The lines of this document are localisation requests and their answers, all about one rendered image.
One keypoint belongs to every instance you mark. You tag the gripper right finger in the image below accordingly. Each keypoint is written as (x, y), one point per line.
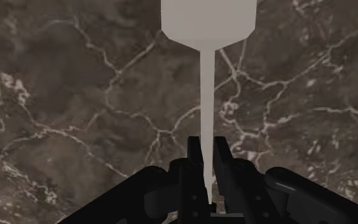
(243, 186)

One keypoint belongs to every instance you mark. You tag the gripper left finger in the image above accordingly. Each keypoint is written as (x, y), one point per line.
(185, 183)

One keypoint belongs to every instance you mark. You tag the grey spatula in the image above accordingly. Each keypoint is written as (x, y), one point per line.
(208, 24)

